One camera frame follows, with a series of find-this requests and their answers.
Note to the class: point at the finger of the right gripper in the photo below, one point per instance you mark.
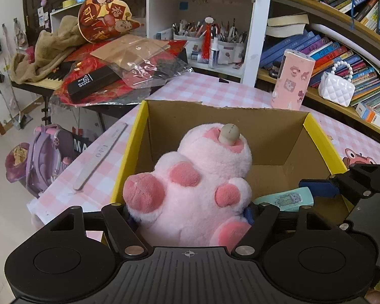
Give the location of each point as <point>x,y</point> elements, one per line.
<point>316,186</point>

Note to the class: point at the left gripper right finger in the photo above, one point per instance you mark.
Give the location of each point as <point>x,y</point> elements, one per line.
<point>263,217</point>

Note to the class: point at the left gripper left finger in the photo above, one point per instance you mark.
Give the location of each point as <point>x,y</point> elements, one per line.
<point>120,234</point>

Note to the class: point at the mint green stapler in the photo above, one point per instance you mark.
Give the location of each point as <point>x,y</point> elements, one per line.
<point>288,201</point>

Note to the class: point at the large pink plush pig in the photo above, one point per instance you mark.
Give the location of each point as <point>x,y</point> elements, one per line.
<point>196,195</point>

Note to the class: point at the yellow cardboard box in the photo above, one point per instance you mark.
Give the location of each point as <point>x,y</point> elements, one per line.
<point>189,171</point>

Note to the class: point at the pink printed desk mat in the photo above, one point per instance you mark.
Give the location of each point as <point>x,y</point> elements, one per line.
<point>287,146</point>

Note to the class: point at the orange blue medicine box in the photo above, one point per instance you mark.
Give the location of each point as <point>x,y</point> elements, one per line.
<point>368,114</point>

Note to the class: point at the white quilted pearl purse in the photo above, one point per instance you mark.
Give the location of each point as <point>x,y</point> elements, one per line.
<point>335,88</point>

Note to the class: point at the purple backpack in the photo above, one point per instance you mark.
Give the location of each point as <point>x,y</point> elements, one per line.
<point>36,165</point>

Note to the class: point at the pink sticker cylinder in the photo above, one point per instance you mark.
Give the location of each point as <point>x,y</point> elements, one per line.
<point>292,83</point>

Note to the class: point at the white rolled paper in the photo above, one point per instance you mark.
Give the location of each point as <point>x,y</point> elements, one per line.
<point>346,41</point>

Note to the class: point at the black long box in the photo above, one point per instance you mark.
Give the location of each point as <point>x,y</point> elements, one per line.
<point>91,83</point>

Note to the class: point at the wooden bookshelf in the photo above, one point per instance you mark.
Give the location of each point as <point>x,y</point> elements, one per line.
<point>288,27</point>

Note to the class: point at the clear plastic bag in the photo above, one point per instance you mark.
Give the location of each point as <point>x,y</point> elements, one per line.
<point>143,63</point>

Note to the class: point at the white cubby shelf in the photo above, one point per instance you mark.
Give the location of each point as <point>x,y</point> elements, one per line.
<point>248,16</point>

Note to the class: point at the brown blanket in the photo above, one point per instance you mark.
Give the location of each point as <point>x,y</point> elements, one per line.
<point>50,51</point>

